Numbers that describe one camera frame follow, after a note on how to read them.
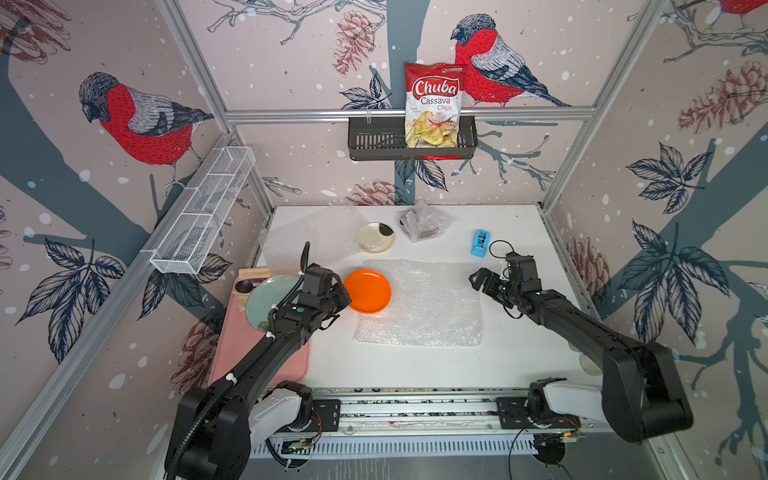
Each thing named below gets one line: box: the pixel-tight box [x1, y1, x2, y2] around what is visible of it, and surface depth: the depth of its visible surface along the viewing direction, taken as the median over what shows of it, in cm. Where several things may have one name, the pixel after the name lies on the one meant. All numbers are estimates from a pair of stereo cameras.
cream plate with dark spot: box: [357, 222, 395, 253], surface depth 113 cm
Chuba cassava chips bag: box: [402, 61, 466, 161], surface depth 87 cm
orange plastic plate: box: [344, 268, 391, 314], surface depth 90 cm
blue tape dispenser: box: [470, 229, 491, 259], surface depth 109 cm
